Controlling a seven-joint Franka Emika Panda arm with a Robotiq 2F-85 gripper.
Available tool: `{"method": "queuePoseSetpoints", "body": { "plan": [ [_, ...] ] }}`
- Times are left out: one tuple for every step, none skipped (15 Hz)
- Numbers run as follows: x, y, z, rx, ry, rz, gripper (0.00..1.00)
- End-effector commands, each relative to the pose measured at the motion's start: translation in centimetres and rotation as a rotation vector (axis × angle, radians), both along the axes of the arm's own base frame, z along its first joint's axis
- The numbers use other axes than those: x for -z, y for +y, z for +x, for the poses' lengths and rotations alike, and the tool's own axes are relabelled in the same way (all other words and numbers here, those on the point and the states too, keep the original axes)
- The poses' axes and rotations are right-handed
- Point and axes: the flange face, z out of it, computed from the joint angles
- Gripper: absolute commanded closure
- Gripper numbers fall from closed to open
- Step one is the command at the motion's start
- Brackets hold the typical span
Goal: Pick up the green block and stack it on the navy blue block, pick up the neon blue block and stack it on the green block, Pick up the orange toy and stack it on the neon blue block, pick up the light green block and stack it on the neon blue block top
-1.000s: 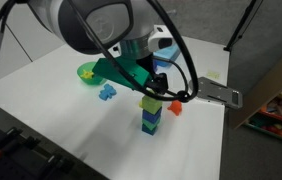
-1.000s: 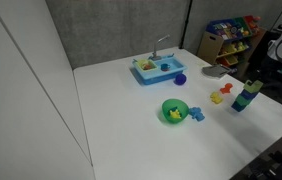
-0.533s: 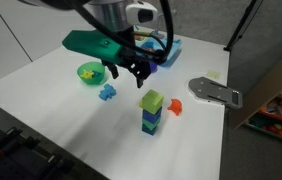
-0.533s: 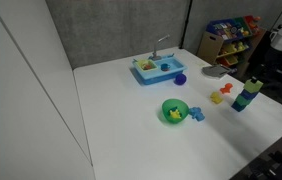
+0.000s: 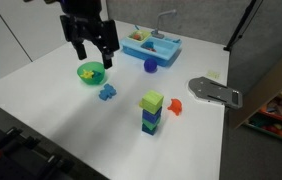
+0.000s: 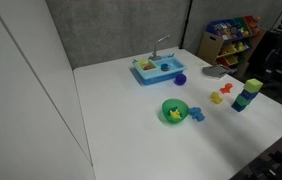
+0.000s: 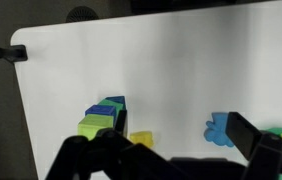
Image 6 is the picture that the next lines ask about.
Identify light blue toy sink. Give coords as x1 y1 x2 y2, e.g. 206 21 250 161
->
131 55 188 86

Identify light blue toy animal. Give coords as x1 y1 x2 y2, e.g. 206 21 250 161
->
188 106 206 123

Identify black tripod pole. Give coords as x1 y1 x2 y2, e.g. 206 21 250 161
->
179 0 193 50

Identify yellow green sink basket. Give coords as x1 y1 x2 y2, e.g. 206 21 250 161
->
137 58 158 71

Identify grey metal plate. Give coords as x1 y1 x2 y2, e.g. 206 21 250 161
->
201 64 231 80

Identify wooden toy bin shelf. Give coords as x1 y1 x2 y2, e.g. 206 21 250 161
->
196 14 268 79

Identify yellow star toy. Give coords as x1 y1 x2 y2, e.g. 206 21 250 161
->
169 107 183 120

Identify orange toy animal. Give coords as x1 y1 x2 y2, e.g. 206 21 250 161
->
219 82 234 95

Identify green plastic bowl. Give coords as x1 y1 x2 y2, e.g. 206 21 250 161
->
161 98 190 125

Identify yellow toy duck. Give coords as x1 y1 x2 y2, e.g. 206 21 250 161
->
209 91 224 105

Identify black office chair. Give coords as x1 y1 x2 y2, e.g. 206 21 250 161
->
250 29 282 114

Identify lime green block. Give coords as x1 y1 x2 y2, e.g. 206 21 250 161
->
243 78 264 94

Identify neon blue block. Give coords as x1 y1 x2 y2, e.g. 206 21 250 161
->
240 89 259 101

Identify grey toy faucet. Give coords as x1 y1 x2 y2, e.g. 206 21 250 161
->
148 34 171 62

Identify dark blue ball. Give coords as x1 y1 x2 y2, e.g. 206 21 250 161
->
174 73 188 86

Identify navy blue block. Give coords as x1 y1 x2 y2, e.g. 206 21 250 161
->
231 100 248 113

